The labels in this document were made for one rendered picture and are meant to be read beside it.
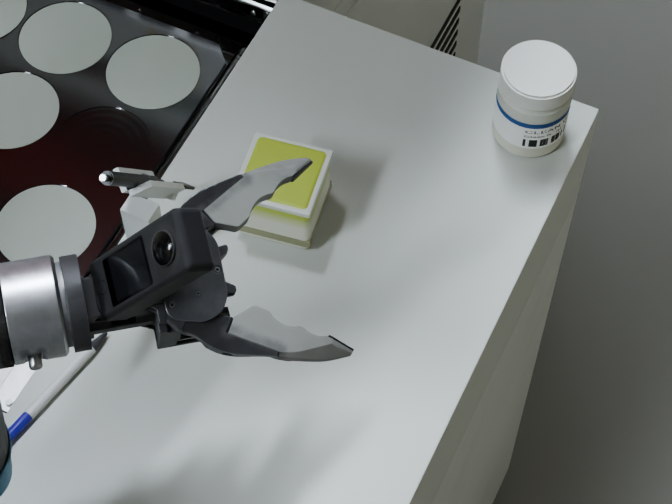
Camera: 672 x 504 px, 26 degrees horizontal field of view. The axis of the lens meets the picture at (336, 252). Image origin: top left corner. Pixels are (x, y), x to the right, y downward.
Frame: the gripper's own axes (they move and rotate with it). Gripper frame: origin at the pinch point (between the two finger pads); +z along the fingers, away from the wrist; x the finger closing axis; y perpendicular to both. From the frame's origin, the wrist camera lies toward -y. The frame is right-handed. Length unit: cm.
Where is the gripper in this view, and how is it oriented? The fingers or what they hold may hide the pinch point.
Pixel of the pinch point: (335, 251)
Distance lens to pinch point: 108.1
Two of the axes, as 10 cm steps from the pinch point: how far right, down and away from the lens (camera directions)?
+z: 9.7, -1.7, 2.0
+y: -1.5, 2.6, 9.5
